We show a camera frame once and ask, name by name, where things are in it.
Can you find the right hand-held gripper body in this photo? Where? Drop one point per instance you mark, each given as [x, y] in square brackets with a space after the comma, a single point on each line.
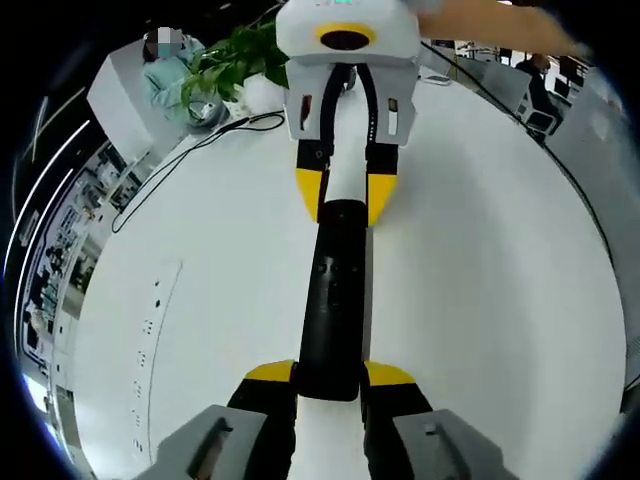
[300, 35]

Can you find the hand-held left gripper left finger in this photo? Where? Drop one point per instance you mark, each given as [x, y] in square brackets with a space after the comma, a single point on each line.
[260, 430]

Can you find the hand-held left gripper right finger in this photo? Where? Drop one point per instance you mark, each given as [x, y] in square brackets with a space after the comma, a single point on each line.
[400, 430]

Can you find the black remote control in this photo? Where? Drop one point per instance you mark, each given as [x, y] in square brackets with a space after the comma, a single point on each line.
[335, 300]

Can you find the green potted plant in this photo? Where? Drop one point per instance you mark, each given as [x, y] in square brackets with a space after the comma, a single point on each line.
[235, 55]

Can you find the white flat device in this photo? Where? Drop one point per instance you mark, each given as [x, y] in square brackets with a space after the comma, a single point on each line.
[437, 80]

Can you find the white power strip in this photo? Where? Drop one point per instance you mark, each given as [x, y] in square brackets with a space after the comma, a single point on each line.
[155, 350]

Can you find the background display shelving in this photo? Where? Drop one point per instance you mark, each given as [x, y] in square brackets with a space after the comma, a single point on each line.
[75, 250]

